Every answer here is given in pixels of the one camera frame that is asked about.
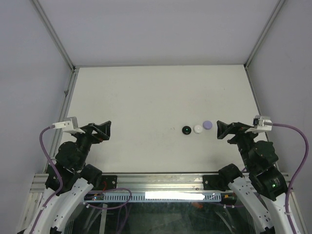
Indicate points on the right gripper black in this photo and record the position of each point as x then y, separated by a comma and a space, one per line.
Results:
238, 128

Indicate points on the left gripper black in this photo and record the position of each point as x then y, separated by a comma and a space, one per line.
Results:
98, 137

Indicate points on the purple earbud charging case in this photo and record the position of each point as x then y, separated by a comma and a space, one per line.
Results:
207, 125

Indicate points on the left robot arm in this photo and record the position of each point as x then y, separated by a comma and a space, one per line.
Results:
70, 179

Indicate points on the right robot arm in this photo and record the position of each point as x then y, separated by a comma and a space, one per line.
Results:
271, 212

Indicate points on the small circuit board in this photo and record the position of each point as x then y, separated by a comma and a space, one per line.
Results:
95, 197

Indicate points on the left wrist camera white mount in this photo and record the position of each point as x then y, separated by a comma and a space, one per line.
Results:
69, 125

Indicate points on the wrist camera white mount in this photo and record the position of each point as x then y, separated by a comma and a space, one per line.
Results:
69, 125
261, 124

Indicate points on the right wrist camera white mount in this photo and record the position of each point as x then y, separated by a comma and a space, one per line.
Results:
261, 124

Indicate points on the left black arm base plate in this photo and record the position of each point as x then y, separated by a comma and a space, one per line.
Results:
107, 182

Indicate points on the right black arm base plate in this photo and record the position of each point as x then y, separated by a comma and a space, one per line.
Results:
214, 182

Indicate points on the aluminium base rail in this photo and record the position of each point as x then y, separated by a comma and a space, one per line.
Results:
180, 182

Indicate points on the aluminium frame post left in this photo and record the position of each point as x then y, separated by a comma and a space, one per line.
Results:
52, 33

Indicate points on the aluminium frame post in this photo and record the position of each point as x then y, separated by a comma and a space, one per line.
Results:
264, 32
52, 33

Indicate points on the grey slotted cable duct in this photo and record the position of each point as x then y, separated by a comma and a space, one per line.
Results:
161, 197

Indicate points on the aluminium frame post right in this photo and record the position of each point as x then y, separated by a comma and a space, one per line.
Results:
264, 32

